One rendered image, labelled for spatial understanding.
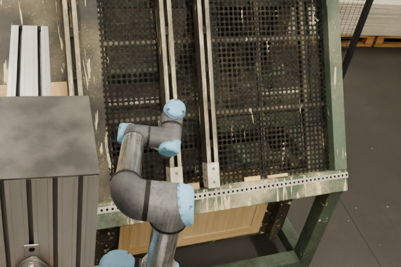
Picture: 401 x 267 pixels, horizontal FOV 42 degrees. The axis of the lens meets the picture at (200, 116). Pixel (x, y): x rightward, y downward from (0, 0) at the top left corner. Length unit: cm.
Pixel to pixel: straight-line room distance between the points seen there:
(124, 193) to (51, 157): 49
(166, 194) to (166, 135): 40
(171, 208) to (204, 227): 170
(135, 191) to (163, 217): 11
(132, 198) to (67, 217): 42
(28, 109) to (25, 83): 10
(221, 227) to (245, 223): 16
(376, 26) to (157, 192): 533
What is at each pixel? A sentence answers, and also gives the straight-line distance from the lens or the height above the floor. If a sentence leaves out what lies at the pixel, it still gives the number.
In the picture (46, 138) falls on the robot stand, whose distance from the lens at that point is 104.
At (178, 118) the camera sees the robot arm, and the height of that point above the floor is 161.
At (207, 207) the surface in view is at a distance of 261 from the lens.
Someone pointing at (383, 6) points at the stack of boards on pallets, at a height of 52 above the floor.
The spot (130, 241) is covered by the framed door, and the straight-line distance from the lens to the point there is 301.
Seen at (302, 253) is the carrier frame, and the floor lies 25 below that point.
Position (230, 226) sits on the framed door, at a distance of 321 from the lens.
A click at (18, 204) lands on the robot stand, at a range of 101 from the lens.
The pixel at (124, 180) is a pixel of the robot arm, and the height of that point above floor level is 167.
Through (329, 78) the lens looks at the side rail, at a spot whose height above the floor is 132.
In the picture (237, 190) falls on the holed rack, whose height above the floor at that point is 89.
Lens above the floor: 270
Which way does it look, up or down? 36 degrees down
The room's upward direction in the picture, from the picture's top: 11 degrees clockwise
